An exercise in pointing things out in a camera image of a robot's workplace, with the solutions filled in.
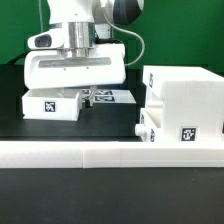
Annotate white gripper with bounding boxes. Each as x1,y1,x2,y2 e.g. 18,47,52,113
24,44,126,108

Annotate white front drawer box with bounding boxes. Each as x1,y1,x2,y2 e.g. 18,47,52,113
135,108,162,142

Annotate white marker sheet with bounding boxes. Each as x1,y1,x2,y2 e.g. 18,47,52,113
93,89,136,104

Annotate white drawer box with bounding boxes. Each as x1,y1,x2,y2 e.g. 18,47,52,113
135,108,162,142
22,89,82,121

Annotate white L-shaped border wall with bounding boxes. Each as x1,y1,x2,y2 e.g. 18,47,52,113
0,141,224,168

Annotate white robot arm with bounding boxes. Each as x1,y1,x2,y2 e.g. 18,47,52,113
24,0,144,90

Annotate white drawer cabinet frame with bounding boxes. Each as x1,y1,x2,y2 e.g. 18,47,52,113
143,66,224,143

